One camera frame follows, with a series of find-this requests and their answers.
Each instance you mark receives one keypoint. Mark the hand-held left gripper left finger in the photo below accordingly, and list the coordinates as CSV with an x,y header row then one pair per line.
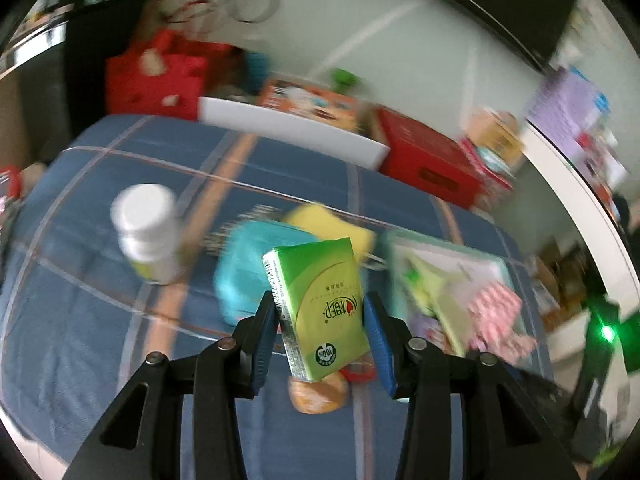
x,y
265,340

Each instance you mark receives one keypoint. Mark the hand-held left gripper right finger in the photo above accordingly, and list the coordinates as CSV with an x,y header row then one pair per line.
x,y
377,345

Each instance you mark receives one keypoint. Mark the clear tray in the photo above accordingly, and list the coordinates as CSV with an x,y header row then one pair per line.
x,y
400,260

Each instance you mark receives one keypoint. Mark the small red toy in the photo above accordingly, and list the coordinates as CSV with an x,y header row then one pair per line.
x,y
357,374

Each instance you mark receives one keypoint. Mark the orange bun toy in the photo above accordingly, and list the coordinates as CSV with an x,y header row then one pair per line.
x,y
317,392

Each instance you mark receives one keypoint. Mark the teal toy box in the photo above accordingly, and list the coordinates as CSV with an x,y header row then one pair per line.
x,y
240,270

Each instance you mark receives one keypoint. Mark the pink chevron cloth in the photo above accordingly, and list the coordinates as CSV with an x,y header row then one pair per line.
x,y
500,315

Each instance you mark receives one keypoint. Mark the yellow sponge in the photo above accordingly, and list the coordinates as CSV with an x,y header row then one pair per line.
x,y
325,225

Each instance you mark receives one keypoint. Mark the white pill bottle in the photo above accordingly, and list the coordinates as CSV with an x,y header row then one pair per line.
x,y
147,230

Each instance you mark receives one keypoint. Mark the blue plaid blanket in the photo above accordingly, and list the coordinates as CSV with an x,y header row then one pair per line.
x,y
90,335

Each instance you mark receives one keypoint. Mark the white desk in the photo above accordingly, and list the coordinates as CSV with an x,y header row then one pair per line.
x,y
575,170

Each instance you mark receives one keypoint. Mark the red cardboard box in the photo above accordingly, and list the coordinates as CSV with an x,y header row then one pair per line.
x,y
425,155

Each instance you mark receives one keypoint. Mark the white board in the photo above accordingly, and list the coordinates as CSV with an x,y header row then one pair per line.
x,y
290,130

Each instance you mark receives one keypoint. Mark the colourful printed box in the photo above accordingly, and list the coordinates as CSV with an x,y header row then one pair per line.
x,y
495,145

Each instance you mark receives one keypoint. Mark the orange printed box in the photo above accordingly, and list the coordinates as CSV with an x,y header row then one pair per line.
x,y
310,102

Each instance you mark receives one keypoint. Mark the green knob toy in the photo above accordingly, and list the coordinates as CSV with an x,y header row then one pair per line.
x,y
347,77

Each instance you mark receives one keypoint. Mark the red felt bag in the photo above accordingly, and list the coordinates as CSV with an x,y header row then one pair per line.
x,y
160,75

